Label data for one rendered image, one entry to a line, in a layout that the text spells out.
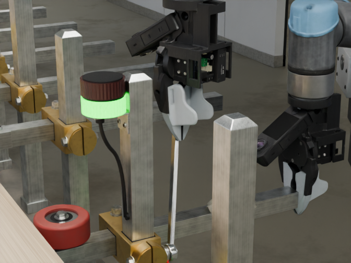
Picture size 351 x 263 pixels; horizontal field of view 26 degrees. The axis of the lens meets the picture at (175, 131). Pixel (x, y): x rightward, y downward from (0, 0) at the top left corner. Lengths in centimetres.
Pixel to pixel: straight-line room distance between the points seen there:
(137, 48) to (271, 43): 424
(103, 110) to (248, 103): 358
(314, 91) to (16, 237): 51
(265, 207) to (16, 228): 41
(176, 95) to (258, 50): 441
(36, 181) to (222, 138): 81
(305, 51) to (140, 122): 31
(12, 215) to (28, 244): 10
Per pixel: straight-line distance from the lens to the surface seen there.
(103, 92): 99
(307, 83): 121
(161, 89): 106
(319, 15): 119
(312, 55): 120
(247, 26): 556
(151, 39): 109
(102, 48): 187
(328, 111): 127
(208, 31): 102
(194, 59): 102
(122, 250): 112
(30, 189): 158
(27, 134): 130
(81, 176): 131
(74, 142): 126
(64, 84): 125
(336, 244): 298
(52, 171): 359
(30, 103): 148
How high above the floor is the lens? 139
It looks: 20 degrees down
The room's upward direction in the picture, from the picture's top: straight up
